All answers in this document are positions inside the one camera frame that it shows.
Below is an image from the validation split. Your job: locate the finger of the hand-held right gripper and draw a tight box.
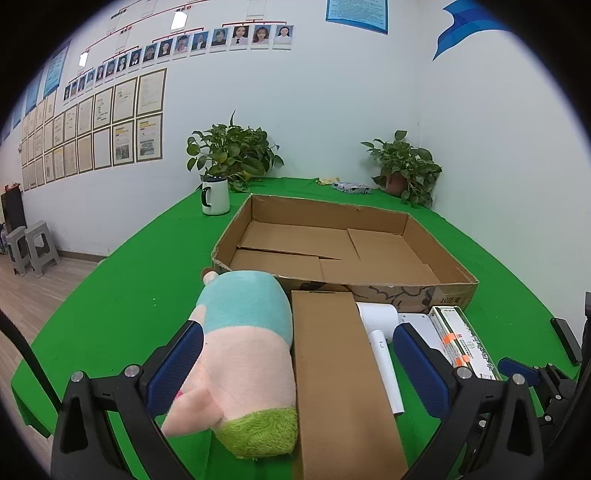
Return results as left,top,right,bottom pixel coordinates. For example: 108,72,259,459
498,356,579,435
549,318,583,366

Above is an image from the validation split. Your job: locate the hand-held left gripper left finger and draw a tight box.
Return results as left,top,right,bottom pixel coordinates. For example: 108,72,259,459
51,320,205,480

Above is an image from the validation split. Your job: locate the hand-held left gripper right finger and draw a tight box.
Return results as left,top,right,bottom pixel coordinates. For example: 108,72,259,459
392,322,546,480

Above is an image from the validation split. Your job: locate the white hair dryer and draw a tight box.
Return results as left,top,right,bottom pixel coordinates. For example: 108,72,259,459
355,302,406,416

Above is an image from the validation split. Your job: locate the pink and teal plush toy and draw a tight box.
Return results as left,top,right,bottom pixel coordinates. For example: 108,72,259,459
161,269,298,460

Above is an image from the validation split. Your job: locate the long brown cardboard insert box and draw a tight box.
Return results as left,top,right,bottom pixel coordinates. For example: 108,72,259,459
290,290,409,480

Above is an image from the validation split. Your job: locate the large shallow cardboard box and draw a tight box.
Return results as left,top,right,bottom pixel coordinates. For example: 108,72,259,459
211,194,479,315

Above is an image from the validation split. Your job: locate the flat white device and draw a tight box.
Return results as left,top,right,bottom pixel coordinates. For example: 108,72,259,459
397,313,446,352

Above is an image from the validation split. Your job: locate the white box with orange tape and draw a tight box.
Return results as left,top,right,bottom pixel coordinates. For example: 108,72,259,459
427,307,503,381

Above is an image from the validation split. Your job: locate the grey plastic stool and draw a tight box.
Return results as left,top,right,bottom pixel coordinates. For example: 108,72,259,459
24,220,62,277
4,226,30,277

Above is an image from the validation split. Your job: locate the patterned plastic packet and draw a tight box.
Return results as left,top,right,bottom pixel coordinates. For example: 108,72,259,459
332,181,373,195

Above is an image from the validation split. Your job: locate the small potted plant brown pot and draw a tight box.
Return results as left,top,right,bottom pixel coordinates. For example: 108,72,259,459
361,130,443,209

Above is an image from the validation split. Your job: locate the large potted green plant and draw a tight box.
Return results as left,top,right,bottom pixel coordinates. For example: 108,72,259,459
186,111,284,193

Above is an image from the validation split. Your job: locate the black cabinet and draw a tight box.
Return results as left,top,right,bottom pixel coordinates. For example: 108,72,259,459
0,185,26,232

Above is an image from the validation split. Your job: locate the row of portrait photos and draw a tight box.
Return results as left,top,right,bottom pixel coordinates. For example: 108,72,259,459
62,24,295,102

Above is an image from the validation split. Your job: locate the black cable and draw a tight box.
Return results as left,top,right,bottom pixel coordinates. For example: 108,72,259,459
0,308,63,412

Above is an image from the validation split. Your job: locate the white mug with black handle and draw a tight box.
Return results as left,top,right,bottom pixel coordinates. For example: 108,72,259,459
201,176,230,216

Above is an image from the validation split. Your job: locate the wall of framed certificates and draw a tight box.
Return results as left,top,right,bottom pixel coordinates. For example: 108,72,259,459
21,68,168,192

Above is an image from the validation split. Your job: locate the blue framed wall notice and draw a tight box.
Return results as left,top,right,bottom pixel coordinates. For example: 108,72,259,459
44,39,72,97
24,69,45,117

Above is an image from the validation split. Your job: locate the blue wall decal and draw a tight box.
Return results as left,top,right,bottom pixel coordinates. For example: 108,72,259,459
431,0,511,62

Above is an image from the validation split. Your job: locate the blue wall poster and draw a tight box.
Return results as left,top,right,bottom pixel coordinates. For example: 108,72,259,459
325,0,389,35

